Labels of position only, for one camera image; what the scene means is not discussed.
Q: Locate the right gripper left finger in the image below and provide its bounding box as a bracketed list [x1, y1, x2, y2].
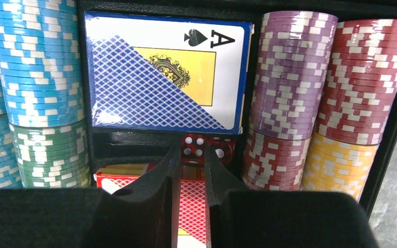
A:
[0, 145, 181, 247]

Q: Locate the red yellow chip row right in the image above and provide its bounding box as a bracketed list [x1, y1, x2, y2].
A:
[301, 19, 397, 199]

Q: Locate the black poker chip case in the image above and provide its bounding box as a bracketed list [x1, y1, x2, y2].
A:
[75, 0, 397, 220]

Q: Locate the red die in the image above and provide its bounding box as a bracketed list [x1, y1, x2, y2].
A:
[181, 133, 208, 166]
[208, 137, 236, 166]

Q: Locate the red playing card deck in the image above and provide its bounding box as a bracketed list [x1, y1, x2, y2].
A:
[93, 163, 208, 248]

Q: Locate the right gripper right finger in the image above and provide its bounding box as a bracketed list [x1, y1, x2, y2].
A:
[204, 147, 378, 247]

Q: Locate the blue playing card deck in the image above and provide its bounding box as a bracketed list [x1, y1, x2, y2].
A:
[84, 11, 254, 135]

